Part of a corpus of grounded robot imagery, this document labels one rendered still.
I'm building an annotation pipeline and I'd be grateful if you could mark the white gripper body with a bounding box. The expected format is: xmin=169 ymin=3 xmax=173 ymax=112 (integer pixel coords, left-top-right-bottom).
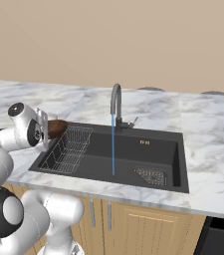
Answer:
xmin=36 ymin=108 xmax=50 ymax=152

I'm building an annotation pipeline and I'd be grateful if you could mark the brown bowl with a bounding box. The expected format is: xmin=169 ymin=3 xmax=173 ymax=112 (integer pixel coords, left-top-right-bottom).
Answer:
xmin=47 ymin=119 xmax=70 ymax=140

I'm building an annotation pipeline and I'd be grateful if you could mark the black kitchen sink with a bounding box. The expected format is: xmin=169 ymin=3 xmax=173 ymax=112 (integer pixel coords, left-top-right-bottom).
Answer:
xmin=28 ymin=121 xmax=190 ymax=194

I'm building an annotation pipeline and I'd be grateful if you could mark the triangular sink strainer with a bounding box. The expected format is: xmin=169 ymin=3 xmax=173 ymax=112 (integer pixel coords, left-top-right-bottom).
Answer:
xmin=133 ymin=166 xmax=168 ymax=187

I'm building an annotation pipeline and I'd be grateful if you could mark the blue water stream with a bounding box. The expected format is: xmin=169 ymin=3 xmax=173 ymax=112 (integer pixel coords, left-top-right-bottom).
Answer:
xmin=111 ymin=112 xmax=116 ymax=176

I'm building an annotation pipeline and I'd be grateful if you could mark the dark grey tap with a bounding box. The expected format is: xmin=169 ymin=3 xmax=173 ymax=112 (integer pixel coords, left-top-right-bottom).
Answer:
xmin=110 ymin=83 xmax=139 ymax=134

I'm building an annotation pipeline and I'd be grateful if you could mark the wooden cupboard door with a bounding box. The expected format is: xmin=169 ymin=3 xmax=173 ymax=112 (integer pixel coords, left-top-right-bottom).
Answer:
xmin=3 ymin=183 xmax=102 ymax=255
xmin=102 ymin=200 xmax=207 ymax=255

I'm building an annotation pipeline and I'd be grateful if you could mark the dark stool seat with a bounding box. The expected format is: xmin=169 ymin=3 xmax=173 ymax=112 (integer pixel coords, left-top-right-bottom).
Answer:
xmin=199 ymin=90 xmax=224 ymax=97

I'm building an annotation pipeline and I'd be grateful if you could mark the black dishwasher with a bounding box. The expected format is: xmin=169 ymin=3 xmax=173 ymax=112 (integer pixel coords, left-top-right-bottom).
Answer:
xmin=193 ymin=215 xmax=224 ymax=255

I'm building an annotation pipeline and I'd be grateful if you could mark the wire dish rack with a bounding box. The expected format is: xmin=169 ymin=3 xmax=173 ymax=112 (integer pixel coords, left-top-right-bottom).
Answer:
xmin=38 ymin=126 xmax=95 ymax=175

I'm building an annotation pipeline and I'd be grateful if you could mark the grey cupboard handle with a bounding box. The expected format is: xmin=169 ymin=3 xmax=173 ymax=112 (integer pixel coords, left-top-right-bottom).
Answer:
xmin=89 ymin=198 xmax=97 ymax=229
xmin=107 ymin=200 xmax=113 ymax=232

